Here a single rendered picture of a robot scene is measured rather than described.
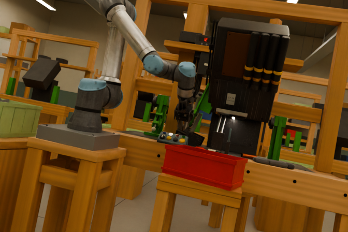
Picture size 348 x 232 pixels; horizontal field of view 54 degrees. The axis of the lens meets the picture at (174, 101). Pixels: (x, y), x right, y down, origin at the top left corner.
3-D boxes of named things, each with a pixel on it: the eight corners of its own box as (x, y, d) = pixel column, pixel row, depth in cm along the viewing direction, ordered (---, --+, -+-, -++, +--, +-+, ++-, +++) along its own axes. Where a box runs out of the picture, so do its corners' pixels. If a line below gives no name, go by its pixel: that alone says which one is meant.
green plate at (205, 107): (205, 122, 193) (221, 88, 193) (192, 115, 195) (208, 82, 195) (206, 122, 205) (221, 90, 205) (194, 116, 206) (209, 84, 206)
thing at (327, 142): (331, 173, 214) (356, 24, 218) (110, 128, 242) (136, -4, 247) (327, 172, 223) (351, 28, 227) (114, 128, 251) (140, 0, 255)
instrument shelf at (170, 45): (303, 66, 211) (304, 60, 211) (163, 45, 228) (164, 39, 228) (295, 73, 235) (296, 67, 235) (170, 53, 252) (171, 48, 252)
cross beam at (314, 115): (320, 123, 226) (322, 110, 226) (134, 89, 251) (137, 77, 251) (318, 123, 231) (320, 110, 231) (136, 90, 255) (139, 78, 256)
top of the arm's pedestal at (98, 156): (96, 162, 132) (98, 153, 132) (26, 146, 140) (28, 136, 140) (126, 157, 163) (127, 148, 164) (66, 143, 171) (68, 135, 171)
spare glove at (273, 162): (288, 167, 175) (289, 162, 175) (294, 170, 164) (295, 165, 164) (249, 159, 176) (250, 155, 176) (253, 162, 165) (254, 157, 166)
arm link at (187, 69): (182, 58, 154) (199, 62, 151) (180, 80, 159) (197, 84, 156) (174, 65, 147) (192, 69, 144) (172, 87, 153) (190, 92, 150)
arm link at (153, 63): (102, -23, 149) (167, 61, 136) (115, -13, 159) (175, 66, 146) (84, -4, 151) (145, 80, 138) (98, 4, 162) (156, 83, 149)
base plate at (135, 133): (315, 177, 172) (316, 173, 172) (113, 134, 193) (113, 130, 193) (300, 168, 213) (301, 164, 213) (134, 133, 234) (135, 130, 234)
